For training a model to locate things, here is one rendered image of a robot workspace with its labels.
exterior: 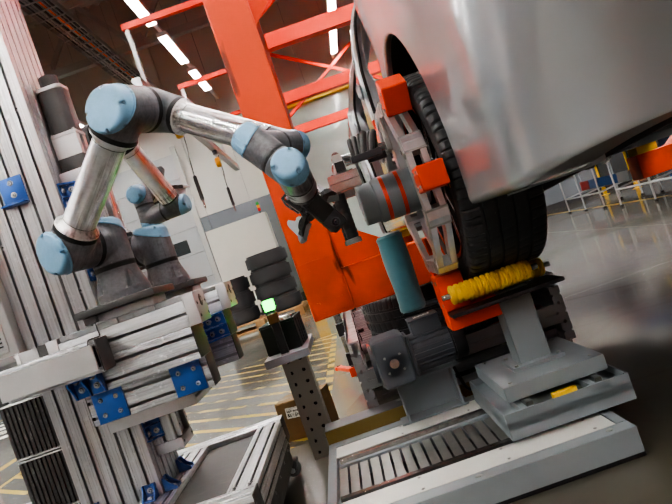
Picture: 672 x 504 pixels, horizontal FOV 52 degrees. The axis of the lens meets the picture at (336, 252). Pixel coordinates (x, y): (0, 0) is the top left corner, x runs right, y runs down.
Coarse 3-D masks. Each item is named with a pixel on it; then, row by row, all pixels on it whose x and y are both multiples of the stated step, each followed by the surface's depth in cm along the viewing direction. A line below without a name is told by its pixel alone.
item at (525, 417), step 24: (480, 384) 238; (576, 384) 201; (600, 384) 189; (624, 384) 189; (504, 408) 202; (528, 408) 189; (552, 408) 189; (576, 408) 189; (600, 408) 189; (528, 432) 189
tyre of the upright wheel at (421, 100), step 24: (432, 120) 184; (456, 168) 181; (456, 192) 182; (528, 192) 183; (480, 216) 184; (504, 216) 185; (528, 216) 187; (480, 240) 188; (504, 240) 190; (528, 240) 193; (480, 264) 196; (504, 264) 201
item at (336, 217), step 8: (320, 200) 160; (304, 208) 161; (312, 208) 160; (320, 208) 160; (328, 208) 161; (320, 216) 160; (328, 216) 161; (336, 216) 161; (328, 224) 161; (336, 224) 161; (336, 232) 162
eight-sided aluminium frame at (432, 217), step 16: (384, 112) 198; (400, 128) 191; (416, 128) 189; (400, 144) 187; (416, 144) 186; (432, 208) 186; (448, 208) 187; (416, 224) 236; (432, 224) 188; (448, 224) 189; (416, 240) 230; (432, 240) 192; (448, 240) 193; (432, 256) 224; (448, 256) 201; (432, 272) 216
